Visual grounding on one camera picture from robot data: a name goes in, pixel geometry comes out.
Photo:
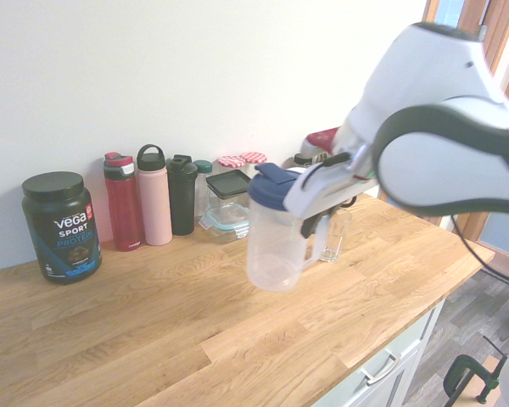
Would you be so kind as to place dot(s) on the red water bottle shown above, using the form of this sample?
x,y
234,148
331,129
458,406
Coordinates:
x,y
123,203

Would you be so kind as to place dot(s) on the clear pitcher blue lid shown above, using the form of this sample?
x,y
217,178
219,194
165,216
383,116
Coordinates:
x,y
271,254

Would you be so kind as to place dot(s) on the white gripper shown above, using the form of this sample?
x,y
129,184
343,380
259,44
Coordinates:
x,y
318,191

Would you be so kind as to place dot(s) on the pink insulated bottle black cap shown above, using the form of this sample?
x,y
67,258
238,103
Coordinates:
x,y
154,203

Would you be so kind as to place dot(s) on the square clear container black lid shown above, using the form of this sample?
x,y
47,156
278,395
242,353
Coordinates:
x,y
231,182

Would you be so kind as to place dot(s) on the glass food container teal clips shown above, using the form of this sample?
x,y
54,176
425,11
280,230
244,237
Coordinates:
x,y
225,226

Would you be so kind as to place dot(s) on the green metal clamp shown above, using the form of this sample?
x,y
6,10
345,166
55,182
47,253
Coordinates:
x,y
460,373

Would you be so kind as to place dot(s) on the black lidded canister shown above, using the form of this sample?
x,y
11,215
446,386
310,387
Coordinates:
x,y
302,159

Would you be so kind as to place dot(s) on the glass jar red gingham lid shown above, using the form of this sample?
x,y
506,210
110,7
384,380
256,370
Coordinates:
x,y
232,161
254,157

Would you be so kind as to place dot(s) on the red white kitchen object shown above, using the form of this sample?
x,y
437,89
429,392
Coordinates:
x,y
320,137

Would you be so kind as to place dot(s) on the wooden door frame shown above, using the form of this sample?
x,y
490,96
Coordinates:
x,y
498,25

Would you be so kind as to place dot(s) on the silver door hinge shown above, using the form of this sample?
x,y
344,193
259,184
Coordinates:
x,y
482,33

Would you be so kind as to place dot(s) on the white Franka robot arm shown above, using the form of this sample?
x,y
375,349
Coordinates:
x,y
428,169

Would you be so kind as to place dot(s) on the black Vega protein tub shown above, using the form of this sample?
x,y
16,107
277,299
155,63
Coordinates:
x,y
61,229

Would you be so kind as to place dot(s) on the clear bottle green cap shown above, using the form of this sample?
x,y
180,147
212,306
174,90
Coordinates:
x,y
203,178

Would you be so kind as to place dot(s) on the pale kitchen cabinet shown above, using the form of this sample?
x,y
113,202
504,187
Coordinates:
x,y
390,390

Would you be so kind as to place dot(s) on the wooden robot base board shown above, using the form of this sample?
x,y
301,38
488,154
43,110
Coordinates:
x,y
490,366

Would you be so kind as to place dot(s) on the black shaker bottle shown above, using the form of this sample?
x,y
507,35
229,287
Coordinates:
x,y
181,195

